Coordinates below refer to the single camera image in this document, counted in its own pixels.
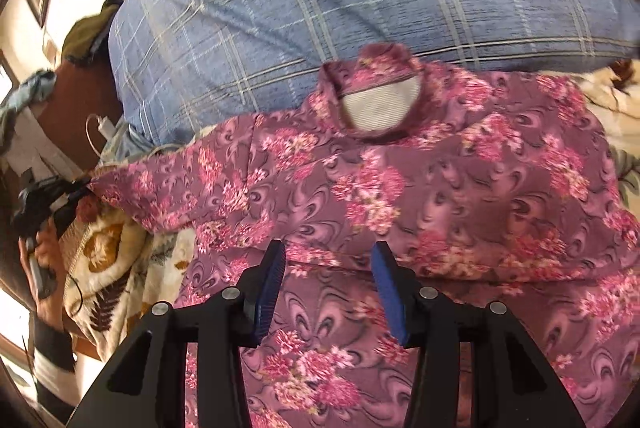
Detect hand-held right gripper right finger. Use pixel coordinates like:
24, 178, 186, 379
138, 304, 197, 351
371, 241, 587, 428

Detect purple floral shirt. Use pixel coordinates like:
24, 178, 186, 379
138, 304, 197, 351
87, 41, 640, 428

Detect person's left hand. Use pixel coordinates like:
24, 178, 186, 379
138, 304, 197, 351
19, 228, 67, 296

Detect white wooden rail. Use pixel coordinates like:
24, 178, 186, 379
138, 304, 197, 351
7, 106, 83, 181

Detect cream brown animal-print blanket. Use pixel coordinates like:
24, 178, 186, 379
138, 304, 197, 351
62, 58, 640, 361

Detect light blue patterned cloth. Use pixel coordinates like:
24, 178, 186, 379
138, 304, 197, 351
0, 69, 58, 125

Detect pale blue satin cloth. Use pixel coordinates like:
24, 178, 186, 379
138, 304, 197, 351
97, 121, 157, 170

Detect person's left forearm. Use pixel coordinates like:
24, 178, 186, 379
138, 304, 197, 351
29, 293, 78, 425

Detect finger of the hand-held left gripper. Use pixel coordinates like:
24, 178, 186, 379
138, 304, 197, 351
57, 178, 97, 215

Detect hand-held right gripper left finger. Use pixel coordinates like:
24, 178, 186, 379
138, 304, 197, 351
67, 239, 287, 428

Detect white phone charger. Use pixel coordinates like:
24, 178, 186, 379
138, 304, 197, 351
85, 112, 121, 144

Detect olive green cloth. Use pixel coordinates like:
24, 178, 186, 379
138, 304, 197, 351
61, 0, 125, 62

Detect brown wooden headboard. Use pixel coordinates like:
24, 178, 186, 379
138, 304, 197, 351
30, 53, 126, 146

